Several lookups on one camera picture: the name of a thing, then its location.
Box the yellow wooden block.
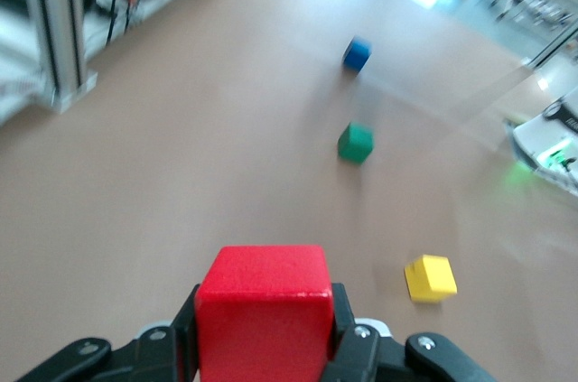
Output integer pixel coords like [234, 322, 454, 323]
[404, 254, 459, 304]

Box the red wooden block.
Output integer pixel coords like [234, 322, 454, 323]
[194, 245, 336, 382]

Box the blue wooden block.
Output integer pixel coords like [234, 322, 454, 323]
[341, 36, 374, 72]

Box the green wooden block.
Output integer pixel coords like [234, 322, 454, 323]
[337, 122, 376, 164]

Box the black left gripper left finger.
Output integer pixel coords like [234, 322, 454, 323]
[17, 284, 202, 382]

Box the aluminium camera post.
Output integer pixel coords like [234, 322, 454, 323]
[17, 0, 89, 94]

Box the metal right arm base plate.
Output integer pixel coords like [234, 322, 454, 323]
[505, 115, 578, 197]

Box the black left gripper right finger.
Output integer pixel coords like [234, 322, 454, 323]
[322, 283, 502, 382]

